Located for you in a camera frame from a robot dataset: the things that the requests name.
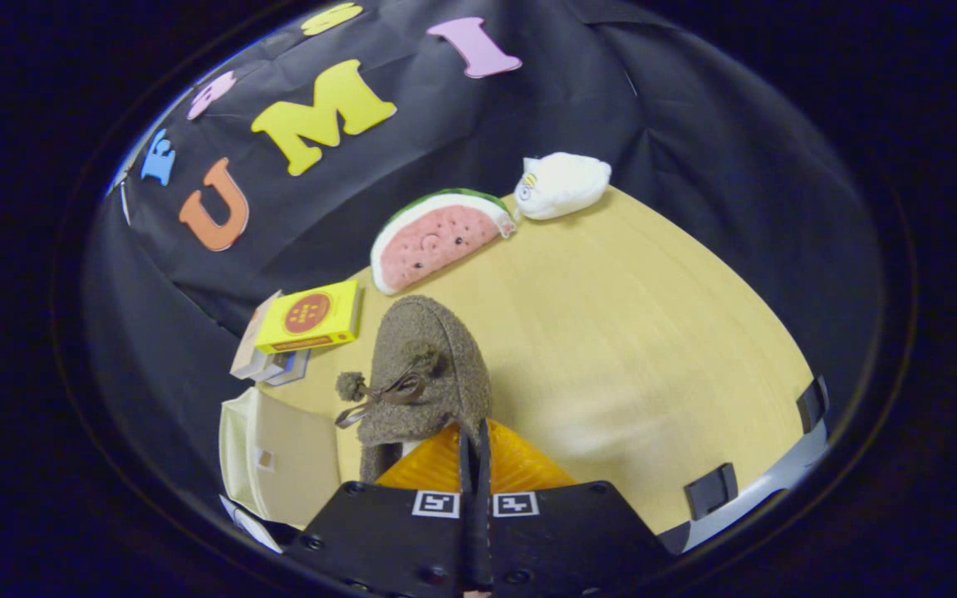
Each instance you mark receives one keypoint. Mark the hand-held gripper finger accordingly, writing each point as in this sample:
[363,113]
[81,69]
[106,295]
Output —
[485,540]
[465,540]

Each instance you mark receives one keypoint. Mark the cream storage box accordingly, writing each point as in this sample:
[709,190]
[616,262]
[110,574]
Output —
[287,465]

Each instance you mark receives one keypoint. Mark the brown fuzzy shoe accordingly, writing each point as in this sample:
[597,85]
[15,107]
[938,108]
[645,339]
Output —
[429,332]

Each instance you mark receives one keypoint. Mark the blue book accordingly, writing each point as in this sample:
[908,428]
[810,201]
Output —
[296,370]

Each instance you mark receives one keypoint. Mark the grey book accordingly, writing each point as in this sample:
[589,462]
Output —
[267,365]

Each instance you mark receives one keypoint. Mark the yellow book red label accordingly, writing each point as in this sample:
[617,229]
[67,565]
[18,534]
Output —
[312,316]

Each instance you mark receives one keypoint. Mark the beige book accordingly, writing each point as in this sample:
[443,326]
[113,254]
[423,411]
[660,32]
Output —
[247,353]

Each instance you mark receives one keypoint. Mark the watermelon slice plush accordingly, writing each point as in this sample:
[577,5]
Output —
[437,241]

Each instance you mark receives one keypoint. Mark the white plush toy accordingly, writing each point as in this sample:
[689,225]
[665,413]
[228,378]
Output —
[566,183]

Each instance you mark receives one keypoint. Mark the black backdrop cloth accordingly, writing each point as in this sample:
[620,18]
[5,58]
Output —
[694,149]

